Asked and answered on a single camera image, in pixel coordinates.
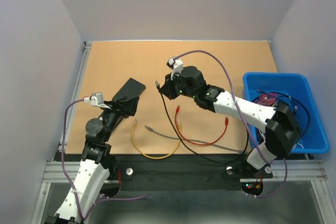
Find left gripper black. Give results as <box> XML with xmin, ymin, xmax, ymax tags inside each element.
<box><xmin>100</xmin><ymin>95</ymin><xmax>139</xmax><ymax>142</ymax></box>

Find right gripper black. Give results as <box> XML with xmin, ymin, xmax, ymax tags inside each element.
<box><xmin>158</xmin><ymin>71</ymin><xmax>196</xmax><ymax>101</ymax></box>

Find black network switch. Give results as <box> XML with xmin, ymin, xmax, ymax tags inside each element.
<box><xmin>112</xmin><ymin>78</ymin><xmax>146</xmax><ymax>99</ymax></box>

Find black ethernet cable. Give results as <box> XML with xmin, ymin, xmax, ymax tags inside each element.
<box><xmin>153</xmin><ymin>79</ymin><xmax>249</xmax><ymax>163</ymax></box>

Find grey ethernet cable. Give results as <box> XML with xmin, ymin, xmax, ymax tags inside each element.
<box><xmin>145</xmin><ymin>125</ymin><xmax>246</xmax><ymax>154</ymax></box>

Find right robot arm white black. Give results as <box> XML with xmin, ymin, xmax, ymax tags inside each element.
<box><xmin>156</xmin><ymin>66</ymin><xmax>301</xmax><ymax>177</ymax></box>

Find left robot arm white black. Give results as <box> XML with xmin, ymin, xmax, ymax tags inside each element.
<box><xmin>45</xmin><ymin>93</ymin><xmax>140</xmax><ymax>223</ymax></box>

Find flat black box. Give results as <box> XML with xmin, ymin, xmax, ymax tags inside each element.
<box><xmin>112</xmin><ymin>116</ymin><xmax>128</xmax><ymax>131</ymax></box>

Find blue plastic bin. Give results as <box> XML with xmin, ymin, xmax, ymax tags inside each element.
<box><xmin>243</xmin><ymin>72</ymin><xmax>330</xmax><ymax>154</ymax></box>

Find red ethernet cable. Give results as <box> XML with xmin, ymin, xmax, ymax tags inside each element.
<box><xmin>174</xmin><ymin>105</ymin><xmax>229</xmax><ymax>147</ymax></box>

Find yellow ethernet cable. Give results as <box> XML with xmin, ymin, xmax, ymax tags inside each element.
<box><xmin>131</xmin><ymin>119</ymin><xmax>182</xmax><ymax>160</ymax></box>

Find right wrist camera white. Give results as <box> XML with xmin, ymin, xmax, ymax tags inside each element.
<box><xmin>166</xmin><ymin>58</ymin><xmax>183</xmax><ymax>80</ymax></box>

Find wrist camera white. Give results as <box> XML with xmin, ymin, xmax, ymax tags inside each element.
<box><xmin>83</xmin><ymin>92</ymin><xmax>110</xmax><ymax>109</ymax></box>
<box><xmin>166</xmin><ymin>58</ymin><xmax>183</xmax><ymax>80</ymax></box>

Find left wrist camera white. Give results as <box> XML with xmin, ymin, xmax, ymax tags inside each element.
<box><xmin>83</xmin><ymin>92</ymin><xmax>110</xmax><ymax>109</ymax></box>

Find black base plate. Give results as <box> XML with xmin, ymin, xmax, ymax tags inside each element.
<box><xmin>116</xmin><ymin>154</ymin><xmax>273</xmax><ymax>191</ymax></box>

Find tangled cables in bin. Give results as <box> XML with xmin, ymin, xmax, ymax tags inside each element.
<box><xmin>251</xmin><ymin>90</ymin><xmax>312</xmax><ymax>148</ymax></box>

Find aluminium frame rail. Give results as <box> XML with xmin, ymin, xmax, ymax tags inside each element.
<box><xmin>30</xmin><ymin>41</ymin><xmax>92</xmax><ymax>223</ymax></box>

